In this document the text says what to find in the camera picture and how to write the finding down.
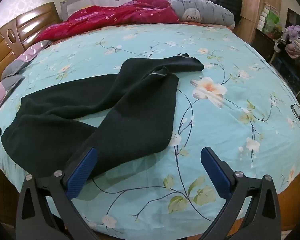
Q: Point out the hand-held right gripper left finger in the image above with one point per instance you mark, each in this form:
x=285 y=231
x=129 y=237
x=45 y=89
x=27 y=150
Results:
x=78 y=172

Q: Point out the pile of clothes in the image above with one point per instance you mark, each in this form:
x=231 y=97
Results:
x=297 y=42

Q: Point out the dark green pants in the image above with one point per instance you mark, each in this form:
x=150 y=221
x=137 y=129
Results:
x=127 y=105

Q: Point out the red patterned quilt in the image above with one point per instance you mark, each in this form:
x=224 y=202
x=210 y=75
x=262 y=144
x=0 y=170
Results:
x=110 y=15

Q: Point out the grey and pink pillow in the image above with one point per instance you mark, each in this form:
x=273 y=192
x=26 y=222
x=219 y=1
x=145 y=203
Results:
x=17 y=65

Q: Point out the floral light blue bed sheet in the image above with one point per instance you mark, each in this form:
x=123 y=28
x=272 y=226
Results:
x=227 y=130

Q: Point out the wooden bed headboard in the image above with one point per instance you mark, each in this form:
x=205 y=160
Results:
x=27 y=27

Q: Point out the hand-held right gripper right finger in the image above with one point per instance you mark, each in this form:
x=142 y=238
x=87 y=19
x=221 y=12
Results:
x=216 y=172

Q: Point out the black hanging bag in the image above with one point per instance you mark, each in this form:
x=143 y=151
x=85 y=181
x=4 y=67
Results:
x=227 y=2

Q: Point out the wooden wardrobe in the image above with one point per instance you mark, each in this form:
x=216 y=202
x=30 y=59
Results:
x=250 y=7

